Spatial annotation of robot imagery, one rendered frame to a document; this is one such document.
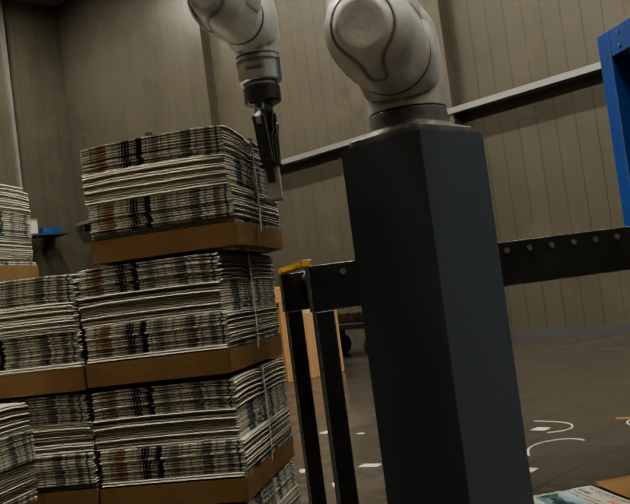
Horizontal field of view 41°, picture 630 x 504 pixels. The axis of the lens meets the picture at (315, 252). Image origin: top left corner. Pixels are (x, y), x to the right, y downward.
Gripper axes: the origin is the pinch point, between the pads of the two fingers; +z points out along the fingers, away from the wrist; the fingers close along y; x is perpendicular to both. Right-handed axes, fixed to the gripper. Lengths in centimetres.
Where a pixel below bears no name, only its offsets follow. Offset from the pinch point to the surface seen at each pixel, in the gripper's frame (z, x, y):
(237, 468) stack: 53, -9, 18
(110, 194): -0.3, -27.0, 18.5
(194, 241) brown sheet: 10.7, -11.8, 18.2
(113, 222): 5.0, -27.1, 18.4
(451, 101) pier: -153, 26, -702
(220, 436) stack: 47, -12, 18
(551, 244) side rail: 18, 57, -71
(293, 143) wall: -166, -178, -860
